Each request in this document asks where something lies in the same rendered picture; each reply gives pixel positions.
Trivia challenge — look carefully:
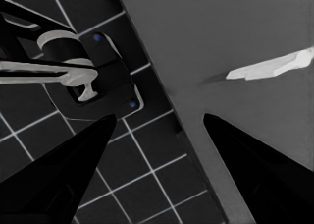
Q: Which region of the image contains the small white T-shaped piece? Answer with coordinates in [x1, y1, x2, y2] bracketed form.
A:
[225, 45, 314, 82]

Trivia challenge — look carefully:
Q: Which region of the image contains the dark robot body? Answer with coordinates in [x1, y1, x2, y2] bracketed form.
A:
[0, 0, 145, 121]

